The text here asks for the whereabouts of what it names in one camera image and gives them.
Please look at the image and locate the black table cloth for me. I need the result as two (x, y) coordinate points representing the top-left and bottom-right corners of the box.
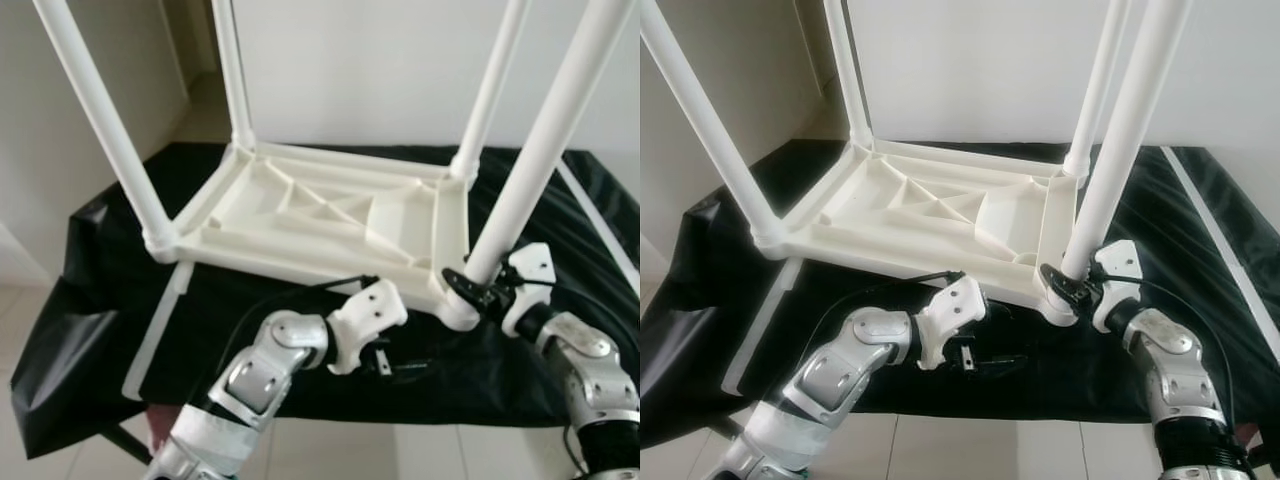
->
(10, 143), (641, 461)
(640, 140), (1280, 441)

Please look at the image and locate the white plastic table top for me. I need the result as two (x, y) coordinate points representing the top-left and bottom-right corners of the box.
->
(145, 142), (481, 331)
(750, 138), (1086, 326)

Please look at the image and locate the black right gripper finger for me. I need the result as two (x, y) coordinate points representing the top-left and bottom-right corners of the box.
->
(442, 266), (491, 306)
(1038, 262), (1086, 303)

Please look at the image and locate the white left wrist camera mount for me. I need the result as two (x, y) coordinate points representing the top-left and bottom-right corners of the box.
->
(325, 278), (409, 376)
(912, 275), (989, 371)

